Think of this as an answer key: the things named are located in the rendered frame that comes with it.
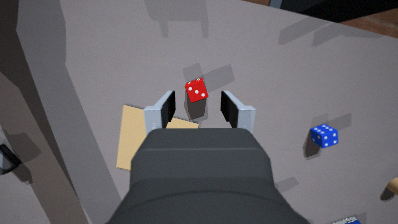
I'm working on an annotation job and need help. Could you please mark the beige flat mat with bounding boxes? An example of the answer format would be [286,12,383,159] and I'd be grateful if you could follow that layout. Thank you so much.
[116,105,199,170]

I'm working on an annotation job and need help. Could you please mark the red die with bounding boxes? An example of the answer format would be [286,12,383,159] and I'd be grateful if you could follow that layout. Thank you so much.
[185,78,208,103]

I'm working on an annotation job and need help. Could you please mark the tan cylinder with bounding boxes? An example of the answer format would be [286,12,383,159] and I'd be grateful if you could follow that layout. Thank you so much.
[387,178,398,195]

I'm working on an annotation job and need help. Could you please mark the blue die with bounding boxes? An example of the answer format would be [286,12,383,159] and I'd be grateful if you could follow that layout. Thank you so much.
[310,124,338,148]

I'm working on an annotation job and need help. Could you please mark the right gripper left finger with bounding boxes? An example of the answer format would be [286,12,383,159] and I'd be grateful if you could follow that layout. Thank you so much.
[143,91,176,136]

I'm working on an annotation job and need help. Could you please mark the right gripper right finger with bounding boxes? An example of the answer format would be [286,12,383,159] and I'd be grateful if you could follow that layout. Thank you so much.
[220,91,256,134]

